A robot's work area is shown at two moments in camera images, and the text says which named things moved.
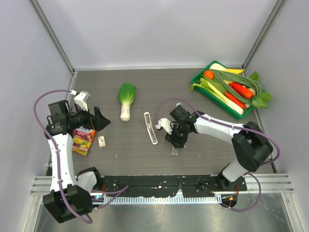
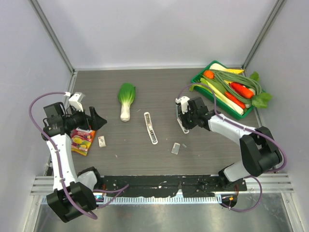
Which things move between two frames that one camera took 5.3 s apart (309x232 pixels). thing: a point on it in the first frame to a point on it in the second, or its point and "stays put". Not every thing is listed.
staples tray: [175, 151] stays put
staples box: [102, 141] stays put
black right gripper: [177, 142] to [185, 123]
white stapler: [151, 131] stays put
